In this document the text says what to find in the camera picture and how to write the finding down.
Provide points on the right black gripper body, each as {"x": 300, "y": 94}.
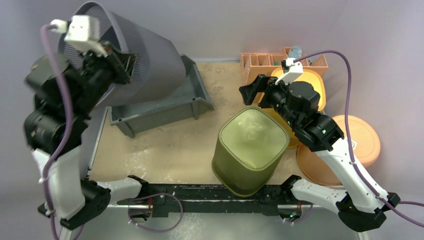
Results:
{"x": 267, "y": 91}

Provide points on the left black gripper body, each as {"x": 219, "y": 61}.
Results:
{"x": 101, "y": 72}

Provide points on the grey mesh basket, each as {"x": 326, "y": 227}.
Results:
{"x": 159, "y": 69}

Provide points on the olive green mesh basket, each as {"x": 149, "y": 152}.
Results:
{"x": 248, "y": 149}

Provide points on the dark grey plastic bin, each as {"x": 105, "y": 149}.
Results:
{"x": 189, "y": 100}

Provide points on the large orange plastic bucket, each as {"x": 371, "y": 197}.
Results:
{"x": 365, "y": 144}

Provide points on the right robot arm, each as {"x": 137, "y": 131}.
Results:
{"x": 362, "y": 203}

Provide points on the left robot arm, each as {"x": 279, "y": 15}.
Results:
{"x": 64, "y": 98}

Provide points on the pink perforated organizer crate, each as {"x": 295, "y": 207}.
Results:
{"x": 269, "y": 64}

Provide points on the light blue packet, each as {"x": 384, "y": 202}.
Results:
{"x": 295, "y": 52}

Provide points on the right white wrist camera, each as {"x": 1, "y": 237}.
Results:
{"x": 292, "y": 70}

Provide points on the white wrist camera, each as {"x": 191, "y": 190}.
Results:
{"x": 292, "y": 70}
{"x": 82, "y": 32}

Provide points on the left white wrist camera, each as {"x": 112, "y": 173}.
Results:
{"x": 82, "y": 32}

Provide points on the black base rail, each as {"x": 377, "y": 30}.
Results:
{"x": 163, "y": 199}

